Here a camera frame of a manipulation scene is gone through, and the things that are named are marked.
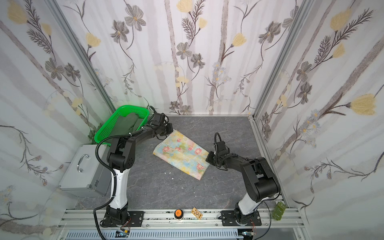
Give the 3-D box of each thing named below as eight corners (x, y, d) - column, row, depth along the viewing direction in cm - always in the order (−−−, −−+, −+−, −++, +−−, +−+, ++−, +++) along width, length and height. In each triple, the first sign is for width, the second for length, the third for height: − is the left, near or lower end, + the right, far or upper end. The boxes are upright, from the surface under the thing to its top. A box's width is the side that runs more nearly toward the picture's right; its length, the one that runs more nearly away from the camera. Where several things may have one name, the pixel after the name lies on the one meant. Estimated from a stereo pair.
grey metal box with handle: (76, 197, 82) (52, 186, 68) (94, 159, 98) (78, 143, 83) (107, 197, 83) (89, 186, 68) (120, 159, 98) (108, 144, 83)
